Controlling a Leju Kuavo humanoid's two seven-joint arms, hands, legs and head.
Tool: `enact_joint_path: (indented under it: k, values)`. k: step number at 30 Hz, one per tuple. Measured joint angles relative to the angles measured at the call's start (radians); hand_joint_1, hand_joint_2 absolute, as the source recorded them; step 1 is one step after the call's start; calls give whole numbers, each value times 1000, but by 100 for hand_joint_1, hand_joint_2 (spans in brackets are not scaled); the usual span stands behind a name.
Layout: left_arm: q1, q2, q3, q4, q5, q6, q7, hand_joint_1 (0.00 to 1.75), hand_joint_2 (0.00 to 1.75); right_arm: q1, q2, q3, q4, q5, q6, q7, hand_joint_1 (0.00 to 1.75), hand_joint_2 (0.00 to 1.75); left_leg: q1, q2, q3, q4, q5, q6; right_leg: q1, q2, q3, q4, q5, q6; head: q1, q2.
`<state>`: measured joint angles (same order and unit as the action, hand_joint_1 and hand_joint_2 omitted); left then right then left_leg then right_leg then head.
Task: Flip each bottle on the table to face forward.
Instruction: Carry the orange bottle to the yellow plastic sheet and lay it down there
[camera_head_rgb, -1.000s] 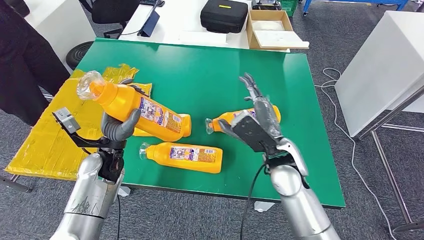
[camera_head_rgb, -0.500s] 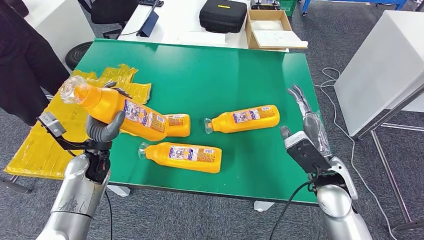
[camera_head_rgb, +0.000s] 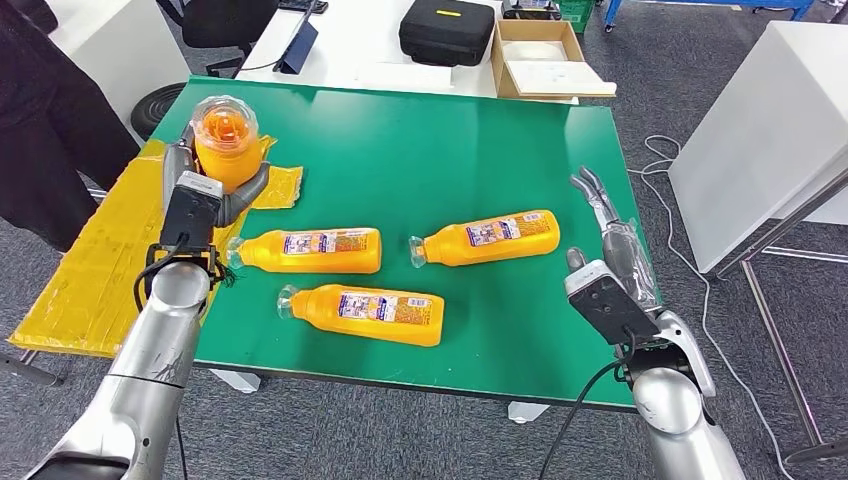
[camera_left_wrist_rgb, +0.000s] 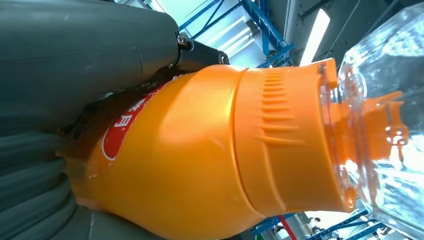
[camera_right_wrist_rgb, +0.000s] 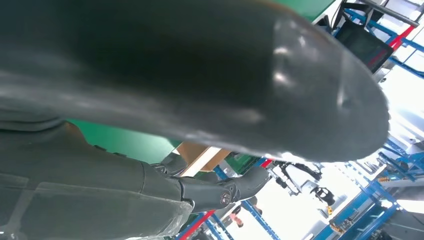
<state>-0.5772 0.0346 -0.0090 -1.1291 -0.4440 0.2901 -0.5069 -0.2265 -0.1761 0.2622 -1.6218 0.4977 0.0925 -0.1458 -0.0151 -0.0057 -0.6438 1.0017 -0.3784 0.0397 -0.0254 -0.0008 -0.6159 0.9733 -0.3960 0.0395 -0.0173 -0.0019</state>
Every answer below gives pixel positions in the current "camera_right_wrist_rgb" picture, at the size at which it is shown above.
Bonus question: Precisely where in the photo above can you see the brown cardboard box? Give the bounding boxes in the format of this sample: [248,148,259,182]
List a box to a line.
[175,141,233,178]

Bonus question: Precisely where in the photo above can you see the green plastic crate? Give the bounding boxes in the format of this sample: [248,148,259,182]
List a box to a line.
[228,152,263,176]

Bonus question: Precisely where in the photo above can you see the white humanoid robot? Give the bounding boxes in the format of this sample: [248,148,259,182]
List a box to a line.
[269,160,336,208]

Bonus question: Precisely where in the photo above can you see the dark tablet screen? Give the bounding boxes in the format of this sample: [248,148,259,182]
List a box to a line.
[334,19,395,74]

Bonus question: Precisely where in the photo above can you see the blue metal rack frame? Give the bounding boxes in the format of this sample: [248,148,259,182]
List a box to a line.
[172,8,424,240]

